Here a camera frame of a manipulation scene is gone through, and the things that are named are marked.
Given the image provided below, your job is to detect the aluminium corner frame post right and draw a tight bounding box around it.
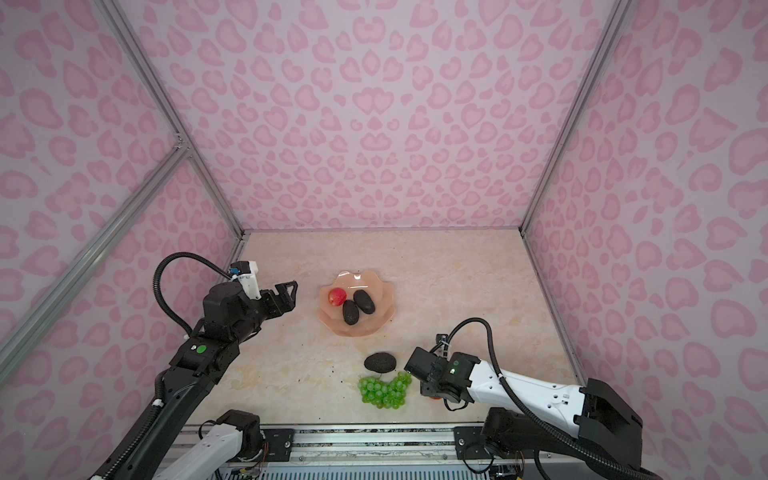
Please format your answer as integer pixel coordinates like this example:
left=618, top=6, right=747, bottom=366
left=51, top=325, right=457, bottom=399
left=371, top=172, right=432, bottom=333
left=519, top=0, right=636, bottom=240

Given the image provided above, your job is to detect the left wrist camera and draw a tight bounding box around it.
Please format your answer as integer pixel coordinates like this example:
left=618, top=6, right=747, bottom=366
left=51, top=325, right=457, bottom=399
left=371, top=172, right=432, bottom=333
left=229, top=260, right=261, bottom=300

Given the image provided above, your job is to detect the dark avocado table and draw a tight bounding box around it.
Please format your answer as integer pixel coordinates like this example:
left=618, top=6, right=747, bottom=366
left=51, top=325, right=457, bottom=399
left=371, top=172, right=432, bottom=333
left=364, top=352, right=397, bottom=374
left=342, top=300, right=360, bottom=326

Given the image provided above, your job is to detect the aluminium corner frame post left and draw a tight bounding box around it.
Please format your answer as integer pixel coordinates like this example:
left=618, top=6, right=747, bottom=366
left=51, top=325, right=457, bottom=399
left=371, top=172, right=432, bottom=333
left=93, top=0, right=245, bottom=240

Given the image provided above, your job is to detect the aluminium corner frame post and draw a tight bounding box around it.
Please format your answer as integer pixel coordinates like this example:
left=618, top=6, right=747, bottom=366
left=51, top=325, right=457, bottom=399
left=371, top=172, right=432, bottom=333
left=519, top=0, right=636, bottom=240
left=93, top=0, right=245, bottom=240

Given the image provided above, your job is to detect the pink scalloped fruit bowl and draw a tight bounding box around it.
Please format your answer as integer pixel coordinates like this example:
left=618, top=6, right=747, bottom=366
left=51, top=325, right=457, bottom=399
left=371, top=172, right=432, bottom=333
left=316, top=270, right=395, bottom=338

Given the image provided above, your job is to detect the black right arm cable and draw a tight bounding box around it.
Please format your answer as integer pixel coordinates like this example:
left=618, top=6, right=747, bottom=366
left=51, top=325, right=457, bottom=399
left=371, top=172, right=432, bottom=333
left=428, top=317, right=661, bottom=480

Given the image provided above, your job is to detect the green grape bunch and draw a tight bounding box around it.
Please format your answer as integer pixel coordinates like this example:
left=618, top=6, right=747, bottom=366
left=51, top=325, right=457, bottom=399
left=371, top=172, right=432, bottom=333
left=358, top=372, right=413, bottom=410

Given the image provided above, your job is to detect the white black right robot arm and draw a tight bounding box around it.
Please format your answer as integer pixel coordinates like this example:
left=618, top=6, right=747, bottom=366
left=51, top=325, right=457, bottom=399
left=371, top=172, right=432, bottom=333
left=405, top=347, right=654, bottom=479

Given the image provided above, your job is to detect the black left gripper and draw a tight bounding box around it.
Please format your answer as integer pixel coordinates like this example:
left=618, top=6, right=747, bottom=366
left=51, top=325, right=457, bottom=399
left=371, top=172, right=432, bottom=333
left=233, top=278, right=296, bottom=347

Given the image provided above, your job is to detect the aluminium diagonal frame bar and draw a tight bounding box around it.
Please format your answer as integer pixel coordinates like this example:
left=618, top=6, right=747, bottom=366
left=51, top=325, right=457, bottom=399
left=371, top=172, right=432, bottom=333
left=1, top=141, right=189, bottom=385

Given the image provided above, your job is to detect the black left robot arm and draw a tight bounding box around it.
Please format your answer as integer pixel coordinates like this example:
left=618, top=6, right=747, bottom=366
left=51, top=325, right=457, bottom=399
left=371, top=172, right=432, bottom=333
left=92, top=281, right=298, bottom=479

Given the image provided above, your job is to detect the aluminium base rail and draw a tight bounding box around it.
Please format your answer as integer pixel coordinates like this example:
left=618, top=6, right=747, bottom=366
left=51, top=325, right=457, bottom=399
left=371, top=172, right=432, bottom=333
left=155, top=422, right=640, bottom=480

